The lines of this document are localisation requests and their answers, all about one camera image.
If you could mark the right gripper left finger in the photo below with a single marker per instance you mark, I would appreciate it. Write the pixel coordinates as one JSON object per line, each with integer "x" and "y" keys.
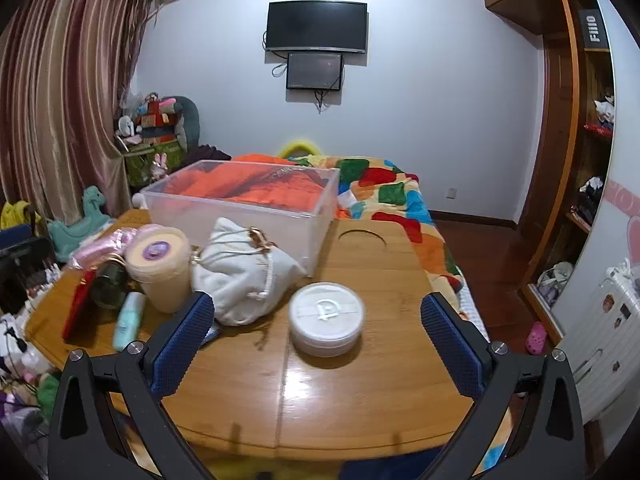
{"x": 85, "y": 441}

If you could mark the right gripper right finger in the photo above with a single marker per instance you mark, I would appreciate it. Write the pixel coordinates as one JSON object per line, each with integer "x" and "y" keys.
{"x": 547, "y": 442}

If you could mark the red velvet drawstring pouch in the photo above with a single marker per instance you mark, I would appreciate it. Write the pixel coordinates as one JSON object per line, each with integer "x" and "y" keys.
{"x": 79, "y": 305}

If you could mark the mint lotion tube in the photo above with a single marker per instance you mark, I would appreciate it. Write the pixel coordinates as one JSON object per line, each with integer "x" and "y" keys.
{"x": 128, "y": 321}

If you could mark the cream lidded tub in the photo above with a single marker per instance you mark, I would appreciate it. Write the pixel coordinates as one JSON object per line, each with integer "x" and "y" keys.
{"x": 158, "y": 258}

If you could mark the white drawstring pouch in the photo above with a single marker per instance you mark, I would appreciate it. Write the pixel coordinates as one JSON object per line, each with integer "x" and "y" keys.
{"x": 245, "y": 273}

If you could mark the round white cream jar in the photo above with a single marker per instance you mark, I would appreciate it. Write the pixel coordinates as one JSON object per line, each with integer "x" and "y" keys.
{"x": 326, "y": 319}

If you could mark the pink shoe on floor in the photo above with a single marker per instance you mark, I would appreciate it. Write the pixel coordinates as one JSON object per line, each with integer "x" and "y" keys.
{"x": 535, "y": 341}

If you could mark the white suitcase with stickers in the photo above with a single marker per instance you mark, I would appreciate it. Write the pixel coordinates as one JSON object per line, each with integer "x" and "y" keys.
{"x": 603, "y": 347}

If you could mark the teal plush dinosaur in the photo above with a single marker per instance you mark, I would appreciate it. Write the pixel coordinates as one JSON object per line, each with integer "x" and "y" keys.
{"x": 66, "y": 238}

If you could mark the pink bunny figure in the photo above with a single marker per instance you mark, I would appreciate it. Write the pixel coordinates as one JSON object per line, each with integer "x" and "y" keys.
{"x": 159, "y": 167}

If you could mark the colourful patchwork bed blanket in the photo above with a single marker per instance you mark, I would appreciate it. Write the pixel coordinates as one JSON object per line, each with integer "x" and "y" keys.
{"x": 376, "y": 189}

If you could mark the clear plastic storage bin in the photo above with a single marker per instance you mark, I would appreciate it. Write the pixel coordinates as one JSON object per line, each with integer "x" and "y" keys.
{"x": 299, "y": 234}

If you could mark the dark purple garment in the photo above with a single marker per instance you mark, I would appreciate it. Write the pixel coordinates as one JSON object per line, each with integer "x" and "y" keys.
{"x": 205, "y": 152}

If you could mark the orange puffer jacket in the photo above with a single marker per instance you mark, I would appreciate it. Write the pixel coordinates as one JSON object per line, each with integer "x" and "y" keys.
{"x": 252, "y": 179}

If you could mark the grey plush toy pile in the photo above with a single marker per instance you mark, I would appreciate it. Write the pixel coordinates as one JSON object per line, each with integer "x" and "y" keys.
{"x": 160, "y": 120}

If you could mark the striped brown curtain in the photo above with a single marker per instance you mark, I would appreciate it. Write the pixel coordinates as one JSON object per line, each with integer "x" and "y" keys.
{"x": 66, "y": 68}

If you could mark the wooden wardrobe shelf unit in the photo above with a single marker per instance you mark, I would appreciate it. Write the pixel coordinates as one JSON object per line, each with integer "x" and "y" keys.
{"x": 574, "y": 147}

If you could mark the small black wall monitor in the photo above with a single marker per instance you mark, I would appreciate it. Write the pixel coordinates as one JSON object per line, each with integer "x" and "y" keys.
{"x": 316, "y": 71}

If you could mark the large black wall television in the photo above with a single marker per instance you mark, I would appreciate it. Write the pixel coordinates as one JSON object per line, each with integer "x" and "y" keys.
{"x": 307, "y": 25}

